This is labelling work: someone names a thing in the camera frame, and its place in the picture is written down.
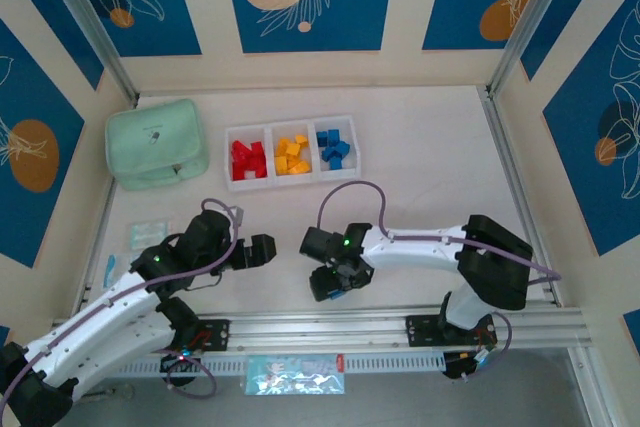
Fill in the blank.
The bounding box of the clear flat wipe packet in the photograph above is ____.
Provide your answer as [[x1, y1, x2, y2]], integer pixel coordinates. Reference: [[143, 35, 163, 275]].
[[128, 219, 172, 251]]

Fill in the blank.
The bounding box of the white three-compartment plastic tray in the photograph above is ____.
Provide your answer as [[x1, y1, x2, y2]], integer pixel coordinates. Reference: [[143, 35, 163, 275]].
[[223, 115, 362, 192]]

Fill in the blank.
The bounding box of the mint green fabric zipper bag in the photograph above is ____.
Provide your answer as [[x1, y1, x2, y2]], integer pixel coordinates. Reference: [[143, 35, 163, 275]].
[[104, 98, 210, 192]]

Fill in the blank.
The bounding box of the printed plastic packet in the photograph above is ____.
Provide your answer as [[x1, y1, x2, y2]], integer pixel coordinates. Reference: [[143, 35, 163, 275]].
[[244, 354, 346, 397]]

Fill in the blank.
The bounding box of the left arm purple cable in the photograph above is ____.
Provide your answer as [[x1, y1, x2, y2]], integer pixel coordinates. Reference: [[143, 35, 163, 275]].
[[0, 198, 246, 398]]

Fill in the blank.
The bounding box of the aluminium mounting rail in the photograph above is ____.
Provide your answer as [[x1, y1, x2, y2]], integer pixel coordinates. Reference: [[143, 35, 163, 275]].
[[42, 307, 599, 359]]

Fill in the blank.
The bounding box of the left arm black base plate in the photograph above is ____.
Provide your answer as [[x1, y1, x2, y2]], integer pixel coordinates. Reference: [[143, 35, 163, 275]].
[[192, 319, 232, 353]]

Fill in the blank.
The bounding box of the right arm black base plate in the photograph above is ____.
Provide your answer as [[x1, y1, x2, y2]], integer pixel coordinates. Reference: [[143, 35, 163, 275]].
[[403, 313, 501, 348]]

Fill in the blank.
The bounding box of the aluminium side rail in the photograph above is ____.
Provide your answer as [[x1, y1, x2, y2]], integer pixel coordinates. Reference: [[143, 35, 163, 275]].
[[73, 180, 117, 319], [478, 86, 561, 308]]

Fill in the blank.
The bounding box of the white slotted cable duct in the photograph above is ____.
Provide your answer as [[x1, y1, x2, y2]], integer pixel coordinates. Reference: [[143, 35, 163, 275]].
[[117, 352, 447, 379]]

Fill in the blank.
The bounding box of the aluminium frame post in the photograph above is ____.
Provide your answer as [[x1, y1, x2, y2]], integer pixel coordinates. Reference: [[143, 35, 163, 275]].
[[486, 0, 587, 98], [34, 0, 140, 107]]

